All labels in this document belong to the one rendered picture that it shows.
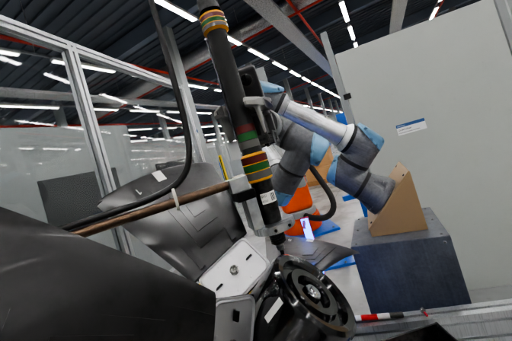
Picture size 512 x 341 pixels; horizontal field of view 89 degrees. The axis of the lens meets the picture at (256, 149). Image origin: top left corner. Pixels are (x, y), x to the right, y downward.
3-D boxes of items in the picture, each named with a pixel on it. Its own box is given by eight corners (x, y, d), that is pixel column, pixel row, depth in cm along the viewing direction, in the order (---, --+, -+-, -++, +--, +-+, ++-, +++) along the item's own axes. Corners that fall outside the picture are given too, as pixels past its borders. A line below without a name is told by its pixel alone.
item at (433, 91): (402, 300, 204) (320, 33, 210) (401, 296, 208) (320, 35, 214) (596, 274, 174) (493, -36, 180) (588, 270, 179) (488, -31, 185)
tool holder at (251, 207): (251, 246, 38) (232, 180, 38) (238, 237, 44) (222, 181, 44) (303, 223, 41) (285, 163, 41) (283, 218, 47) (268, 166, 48)
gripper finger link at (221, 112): (225, 141, 40) (251, 138, 48) (215, 104, 40) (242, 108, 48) (209, 148, 41) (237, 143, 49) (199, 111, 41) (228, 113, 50)
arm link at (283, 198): (228, 132, 110) (260, 205, 68) (238, 108, 106) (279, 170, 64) (253, 139, 114) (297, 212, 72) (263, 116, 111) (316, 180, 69)
